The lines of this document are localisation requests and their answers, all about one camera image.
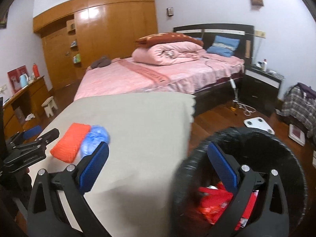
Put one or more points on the folded pink quilt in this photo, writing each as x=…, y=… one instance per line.
x=168, y=53

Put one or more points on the wooden sideboard cabinet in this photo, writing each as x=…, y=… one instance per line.
x=24, y=110

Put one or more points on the white lotion bottle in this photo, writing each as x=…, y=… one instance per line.
x=264, y=65

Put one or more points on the wall power outlet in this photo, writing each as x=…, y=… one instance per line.
x=260, y=34

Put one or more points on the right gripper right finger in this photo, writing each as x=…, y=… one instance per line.
x=241, y=180

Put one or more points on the brown neck pillow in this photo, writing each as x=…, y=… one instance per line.
x=102, y=62

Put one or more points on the black white nightstand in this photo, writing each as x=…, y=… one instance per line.
x=259, y=89

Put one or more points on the red framed picture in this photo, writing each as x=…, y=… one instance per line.
x=13, y=77

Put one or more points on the small white stool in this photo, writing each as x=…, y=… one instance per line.
x=49, y=105

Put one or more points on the black bed headboard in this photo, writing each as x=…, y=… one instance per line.
x=244, y=33

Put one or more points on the red thermos bottle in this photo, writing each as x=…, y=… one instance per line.
x=36, y=71

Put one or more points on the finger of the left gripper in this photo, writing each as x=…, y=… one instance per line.
x=30, y=133
x=48, y=137

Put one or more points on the plaid cloth covered chair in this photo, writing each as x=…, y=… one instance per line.
x=299, y=102

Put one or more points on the red cloth garment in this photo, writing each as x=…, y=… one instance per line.
x=215, y=200

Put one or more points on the light blue kettle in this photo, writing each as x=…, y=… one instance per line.
x=23, y=80

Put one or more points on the black lined trash bin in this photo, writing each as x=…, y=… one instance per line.
x=258, y=149

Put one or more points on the brown patterned blanket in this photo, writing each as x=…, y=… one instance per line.
x=162, y=38

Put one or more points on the white red floor scale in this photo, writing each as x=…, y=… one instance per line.
x=296, y=134

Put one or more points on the blue plastic bag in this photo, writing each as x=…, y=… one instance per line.
x=93, y=138

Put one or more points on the blue pillow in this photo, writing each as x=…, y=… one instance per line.
x=222, y=46

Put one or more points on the bed with pink sheet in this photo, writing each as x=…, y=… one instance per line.
x=127, y=76

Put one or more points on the white bathroom scale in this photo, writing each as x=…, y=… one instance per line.
x=258, y=123

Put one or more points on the small wall lamp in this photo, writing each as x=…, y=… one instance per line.
x=170, y=12

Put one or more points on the orange bubble wrap sheet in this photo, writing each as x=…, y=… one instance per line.
x=67, y=147

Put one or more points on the wooden wardrobe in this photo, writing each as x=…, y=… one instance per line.
x=78, y=32

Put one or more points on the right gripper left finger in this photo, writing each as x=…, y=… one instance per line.
x=46, y=215

